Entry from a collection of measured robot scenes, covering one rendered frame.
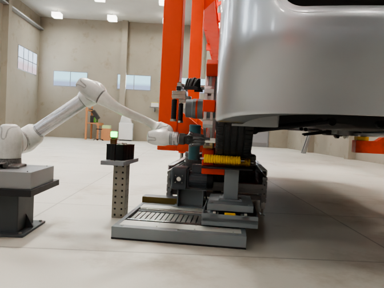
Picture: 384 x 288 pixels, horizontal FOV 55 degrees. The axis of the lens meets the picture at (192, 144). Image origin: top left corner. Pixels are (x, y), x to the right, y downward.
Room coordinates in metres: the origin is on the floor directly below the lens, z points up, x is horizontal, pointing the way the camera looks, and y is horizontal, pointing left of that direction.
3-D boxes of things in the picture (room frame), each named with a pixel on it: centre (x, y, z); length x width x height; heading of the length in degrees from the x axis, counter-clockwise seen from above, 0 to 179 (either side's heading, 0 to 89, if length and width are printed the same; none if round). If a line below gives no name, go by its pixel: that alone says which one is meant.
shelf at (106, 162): (2.83, 0.54, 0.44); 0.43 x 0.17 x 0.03; 174
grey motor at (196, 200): (2.93, -0.06, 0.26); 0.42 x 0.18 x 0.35; 84
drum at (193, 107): (2.62, -0.05, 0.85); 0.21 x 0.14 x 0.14; 84
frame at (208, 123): (2.62, -0.12, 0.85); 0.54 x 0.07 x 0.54; 174
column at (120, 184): (2.86, 0.53, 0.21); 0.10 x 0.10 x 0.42; 84
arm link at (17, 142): (2.39, 1.18, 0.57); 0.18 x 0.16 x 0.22; 1
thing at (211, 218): (2.60, -0.29, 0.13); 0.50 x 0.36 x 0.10; 174
